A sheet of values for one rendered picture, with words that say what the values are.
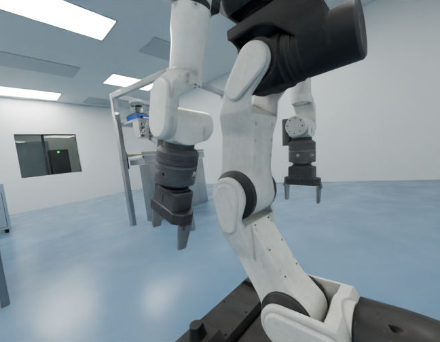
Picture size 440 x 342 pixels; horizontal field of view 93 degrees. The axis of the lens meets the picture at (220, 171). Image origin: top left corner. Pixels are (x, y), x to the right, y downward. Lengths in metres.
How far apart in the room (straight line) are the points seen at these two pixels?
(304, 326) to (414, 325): 0.20
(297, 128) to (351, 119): 3.81
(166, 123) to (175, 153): 0.06
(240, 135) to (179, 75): 0.25
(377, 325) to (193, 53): 0.64
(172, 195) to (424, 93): 4.29
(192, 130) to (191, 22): 0.18
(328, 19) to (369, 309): 0.60
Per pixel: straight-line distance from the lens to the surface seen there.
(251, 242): 0.62
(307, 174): 0.76
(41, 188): 7.40
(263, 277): 0.67
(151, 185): 2.88
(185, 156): 0.41
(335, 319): 0.62
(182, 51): 0.43
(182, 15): 0.45
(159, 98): 0.41
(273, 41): 0.57
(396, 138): 4.45
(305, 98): 0.77
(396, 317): 0.63
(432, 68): 4.55
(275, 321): 0.65
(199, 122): 0.43
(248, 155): 0.57
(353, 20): 0.52
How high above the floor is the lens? 0.72
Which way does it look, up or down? 3 degrees down
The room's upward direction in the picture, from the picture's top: 7 degrees counter-clockwise
